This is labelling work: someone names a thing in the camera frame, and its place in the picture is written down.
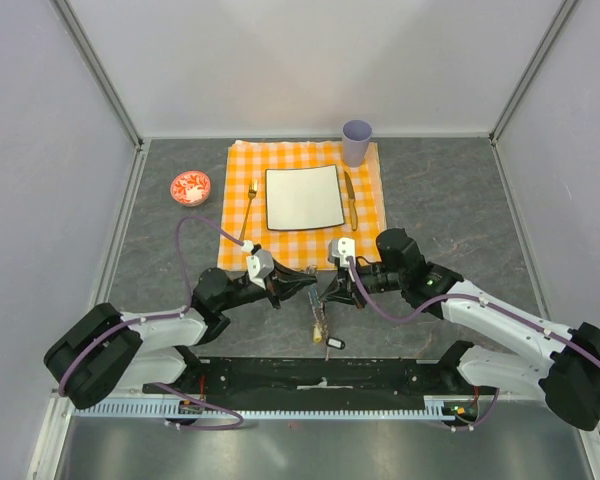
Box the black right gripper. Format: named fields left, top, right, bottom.
left=320, top=258, right=406, bottom=310

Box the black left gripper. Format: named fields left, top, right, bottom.
left=218, top=258, right=317, bottom=311

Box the keyring chain with keys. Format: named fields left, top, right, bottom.
left=302, top=264, right=334, bottom=361

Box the yellow key tag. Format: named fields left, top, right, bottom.
left=312, top=326, right=324, bottom=343

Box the black key tag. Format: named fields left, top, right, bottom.
left=326, top=336, right=346, bottom=350

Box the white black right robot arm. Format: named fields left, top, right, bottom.
left=321, top=228, right=600, bottom=431

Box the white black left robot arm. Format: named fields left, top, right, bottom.
left=43, top=262, right=317, bottom=409

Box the white square plate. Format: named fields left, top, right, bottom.
left=265, top=165, right=345, bottom=231

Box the gold fork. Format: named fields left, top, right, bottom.
left=239, top=179, right=258, bottom=242

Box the orange white checkered cloth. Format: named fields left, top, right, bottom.
left=221, top=140, right=387, bottom=270

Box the gold knife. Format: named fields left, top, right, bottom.
left=344, top=172, right=359, bottom=231

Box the red white patterned bowl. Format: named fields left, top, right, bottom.
left=170, top=171, right=212, bottom=207

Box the lilac plastic cup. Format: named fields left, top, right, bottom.
left=342, top=119, right=373, bottom=168

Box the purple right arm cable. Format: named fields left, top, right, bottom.
left=347, top=257, right=600, bottom=386

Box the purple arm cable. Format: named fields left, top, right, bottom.
left=57, top=216, right=249, bottom=399
left=347, top=257, right=600, bottom=386

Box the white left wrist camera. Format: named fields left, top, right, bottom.
left=241, top=240, right=275, bottom=289

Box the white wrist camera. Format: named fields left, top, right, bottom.
left=241, top=240, right=275, bottom=289
left=327, top=237, right=356, bottom=269

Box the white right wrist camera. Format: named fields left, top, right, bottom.
left=327, top=237, right=356, bottom=269

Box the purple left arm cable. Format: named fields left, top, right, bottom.
left=57, top=216, right=249, bottom=399

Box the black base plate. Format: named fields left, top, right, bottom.
left=169, top=357, right=474, bottom=412

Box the grey slotted cable duct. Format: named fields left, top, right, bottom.
left=74, top=397, right=455, bottom=421

